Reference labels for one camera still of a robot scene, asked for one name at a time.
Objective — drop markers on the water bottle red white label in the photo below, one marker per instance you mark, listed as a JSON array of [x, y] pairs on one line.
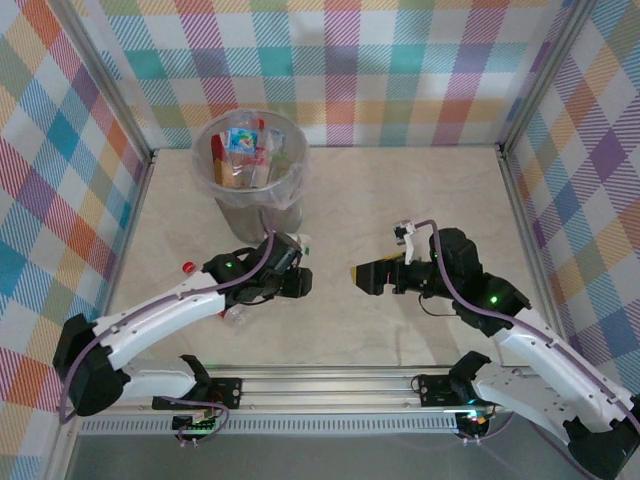
[[235, 316]]

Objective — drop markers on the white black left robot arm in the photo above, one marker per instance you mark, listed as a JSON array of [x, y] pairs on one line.
[[160, 320]]

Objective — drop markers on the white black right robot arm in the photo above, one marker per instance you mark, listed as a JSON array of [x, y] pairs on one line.
[[550, 370]]

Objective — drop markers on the grey metal mesh waste bin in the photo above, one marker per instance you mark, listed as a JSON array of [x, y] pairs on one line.
[[250, 222]]

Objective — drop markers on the red bottle cap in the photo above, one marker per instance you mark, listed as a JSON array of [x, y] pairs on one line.
[[188, 267]]

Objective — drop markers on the small lit circuit board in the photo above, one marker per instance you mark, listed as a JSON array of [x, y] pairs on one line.
[[195, 425], [475, 419]]

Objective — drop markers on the wide aluminium mounting rail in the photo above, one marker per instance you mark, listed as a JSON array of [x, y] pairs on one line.
[[325, 390]]

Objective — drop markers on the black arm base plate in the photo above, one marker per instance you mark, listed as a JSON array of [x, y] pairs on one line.
[[227, 392], [432, 392]]

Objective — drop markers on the aluminium table edge rail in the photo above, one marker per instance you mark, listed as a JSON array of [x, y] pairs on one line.
[[530, 225], [141, 190]]

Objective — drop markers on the aluminium frame corner post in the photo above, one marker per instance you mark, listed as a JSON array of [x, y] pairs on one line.
[[107, 82], [545, 75]]

